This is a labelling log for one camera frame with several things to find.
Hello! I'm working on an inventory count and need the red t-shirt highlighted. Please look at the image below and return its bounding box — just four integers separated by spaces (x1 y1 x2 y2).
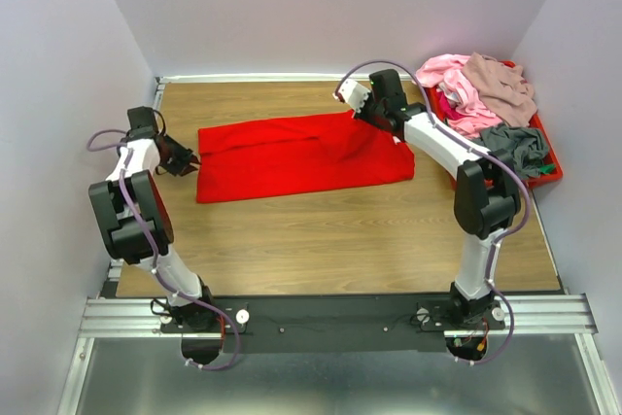
196 112 415 204

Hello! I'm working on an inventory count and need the red plastic bin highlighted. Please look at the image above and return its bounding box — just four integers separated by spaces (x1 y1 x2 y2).
425 86 564 189

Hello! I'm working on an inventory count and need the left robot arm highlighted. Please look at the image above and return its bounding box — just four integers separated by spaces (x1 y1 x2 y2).
86 106 223 332

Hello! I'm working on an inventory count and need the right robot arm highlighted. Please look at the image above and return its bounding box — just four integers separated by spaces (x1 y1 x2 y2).
335 69 523 329

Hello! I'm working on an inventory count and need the magenta shirt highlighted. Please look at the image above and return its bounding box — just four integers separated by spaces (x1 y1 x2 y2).
436 89 464 121

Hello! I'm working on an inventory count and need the light pink shirt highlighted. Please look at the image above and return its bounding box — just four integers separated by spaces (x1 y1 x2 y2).
415 53 501 139

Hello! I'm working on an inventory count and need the dusty pink shirt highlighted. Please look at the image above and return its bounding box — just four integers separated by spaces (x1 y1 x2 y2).
462 52 537 127

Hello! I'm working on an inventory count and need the grey shirt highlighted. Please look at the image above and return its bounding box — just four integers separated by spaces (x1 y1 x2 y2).
473 123 550 180

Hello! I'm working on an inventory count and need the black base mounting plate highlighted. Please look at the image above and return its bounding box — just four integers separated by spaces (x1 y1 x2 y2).
152 294 506 363

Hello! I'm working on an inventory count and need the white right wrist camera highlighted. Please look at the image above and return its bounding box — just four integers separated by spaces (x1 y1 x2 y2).
333 79 371 114

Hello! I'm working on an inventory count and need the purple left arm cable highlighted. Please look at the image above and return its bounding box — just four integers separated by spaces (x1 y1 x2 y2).
86 128 242 371

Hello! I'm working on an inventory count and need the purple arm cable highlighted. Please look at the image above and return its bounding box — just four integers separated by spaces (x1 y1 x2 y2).
86 128 242 371
334 60 532 366

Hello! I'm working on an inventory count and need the aluminium left rail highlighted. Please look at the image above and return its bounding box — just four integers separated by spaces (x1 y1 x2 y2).
86 78 172 280

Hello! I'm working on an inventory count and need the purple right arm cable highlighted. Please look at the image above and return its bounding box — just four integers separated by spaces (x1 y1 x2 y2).
334 60 532 366

